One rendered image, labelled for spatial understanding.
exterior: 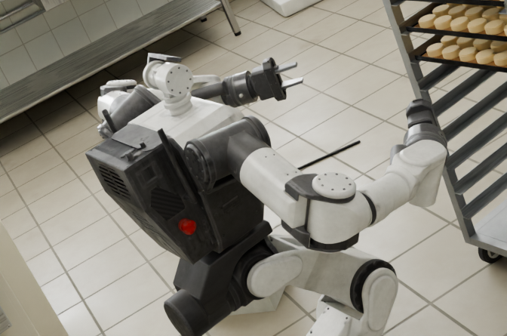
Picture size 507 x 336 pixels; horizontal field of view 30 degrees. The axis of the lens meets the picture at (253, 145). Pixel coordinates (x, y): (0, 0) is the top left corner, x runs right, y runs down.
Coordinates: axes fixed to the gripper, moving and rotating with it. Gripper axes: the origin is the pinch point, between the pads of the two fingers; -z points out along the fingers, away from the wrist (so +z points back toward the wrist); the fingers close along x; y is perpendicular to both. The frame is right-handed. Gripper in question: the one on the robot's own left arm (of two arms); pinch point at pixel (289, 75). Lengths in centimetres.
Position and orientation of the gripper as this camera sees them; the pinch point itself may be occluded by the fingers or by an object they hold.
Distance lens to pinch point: 255.4
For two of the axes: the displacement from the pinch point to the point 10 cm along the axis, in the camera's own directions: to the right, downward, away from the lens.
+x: -3.6, -8.4, -4.1
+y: 1.5, -4.9, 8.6
